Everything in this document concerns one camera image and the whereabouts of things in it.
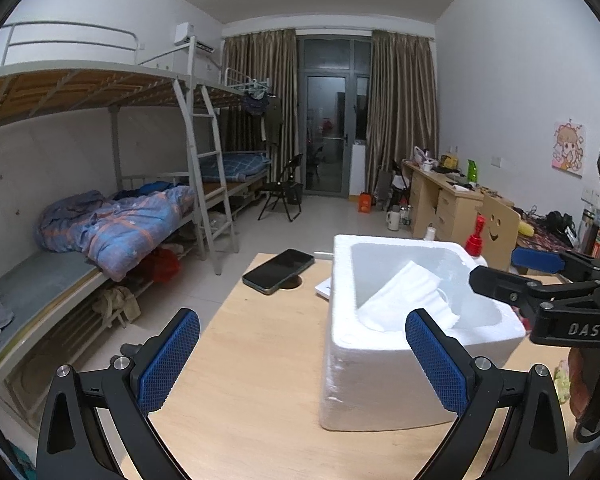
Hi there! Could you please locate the white towel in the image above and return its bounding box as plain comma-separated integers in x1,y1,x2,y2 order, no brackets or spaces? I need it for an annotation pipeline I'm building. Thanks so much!
356,261,460,332

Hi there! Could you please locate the right hand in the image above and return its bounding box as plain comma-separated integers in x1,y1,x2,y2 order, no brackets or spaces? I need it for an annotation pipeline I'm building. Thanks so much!
568,348,591,420

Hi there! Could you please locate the clear spray bottle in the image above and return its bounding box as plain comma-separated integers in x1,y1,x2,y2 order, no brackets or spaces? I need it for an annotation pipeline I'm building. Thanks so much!
424,226,437,240

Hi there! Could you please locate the wooden desk with drawers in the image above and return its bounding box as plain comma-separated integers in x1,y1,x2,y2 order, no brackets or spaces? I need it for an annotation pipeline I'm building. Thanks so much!
402,162,488,245

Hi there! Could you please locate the anime girl poster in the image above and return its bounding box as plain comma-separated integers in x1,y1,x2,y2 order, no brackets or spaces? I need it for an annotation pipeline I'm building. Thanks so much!
552,119,585,177

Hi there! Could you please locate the white kettle jug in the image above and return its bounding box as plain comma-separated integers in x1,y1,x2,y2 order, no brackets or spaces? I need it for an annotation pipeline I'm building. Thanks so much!
386,210,401,232

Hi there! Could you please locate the blue patterned quilt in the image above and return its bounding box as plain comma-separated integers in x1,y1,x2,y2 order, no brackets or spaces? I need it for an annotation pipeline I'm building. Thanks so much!
34,185,196,282

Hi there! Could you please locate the black smartphone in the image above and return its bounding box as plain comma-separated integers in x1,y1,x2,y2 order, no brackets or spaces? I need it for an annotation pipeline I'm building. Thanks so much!
242,248,315,295

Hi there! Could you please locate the orange bag on floor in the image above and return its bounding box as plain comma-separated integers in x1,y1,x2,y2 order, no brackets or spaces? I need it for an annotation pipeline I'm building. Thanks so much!
358,193,373,214

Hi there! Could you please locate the brown right curtain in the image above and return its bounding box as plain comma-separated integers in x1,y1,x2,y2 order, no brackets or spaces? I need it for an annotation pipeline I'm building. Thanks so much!
366,30,440,193

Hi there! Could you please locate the brown curtain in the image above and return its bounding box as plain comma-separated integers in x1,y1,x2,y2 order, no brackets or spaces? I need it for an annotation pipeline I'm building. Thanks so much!
221,28,298,176
366,30,440,193

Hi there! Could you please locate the metal bunk bed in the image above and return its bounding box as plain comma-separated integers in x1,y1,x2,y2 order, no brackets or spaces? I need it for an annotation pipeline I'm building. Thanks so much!
0,21,268,422

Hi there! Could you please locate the black folding chair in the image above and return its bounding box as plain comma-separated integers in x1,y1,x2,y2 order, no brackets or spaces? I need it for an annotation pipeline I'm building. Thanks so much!
258,154,303,222

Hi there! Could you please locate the glass balcony door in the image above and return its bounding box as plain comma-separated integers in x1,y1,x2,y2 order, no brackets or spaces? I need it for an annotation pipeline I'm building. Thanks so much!
298,36,372,198

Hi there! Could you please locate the brown left curtain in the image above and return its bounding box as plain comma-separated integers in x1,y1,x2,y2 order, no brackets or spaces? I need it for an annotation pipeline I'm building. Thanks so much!
221,28,298,176

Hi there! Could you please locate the wall air conditioner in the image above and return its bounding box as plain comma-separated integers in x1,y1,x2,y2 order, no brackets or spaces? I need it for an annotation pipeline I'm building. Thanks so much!
174,22,215,54

